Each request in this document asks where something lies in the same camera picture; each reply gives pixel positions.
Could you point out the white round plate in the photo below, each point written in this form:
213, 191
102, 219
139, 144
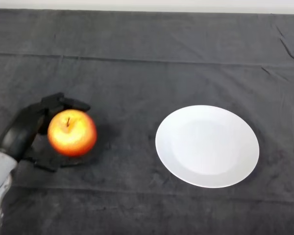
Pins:
207, 146

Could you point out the red yellow apple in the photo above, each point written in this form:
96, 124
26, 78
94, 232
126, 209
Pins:
72, 133

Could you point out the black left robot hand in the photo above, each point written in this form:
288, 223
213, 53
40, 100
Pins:
22, 132

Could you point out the black table cloth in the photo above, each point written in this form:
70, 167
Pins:
137, 73

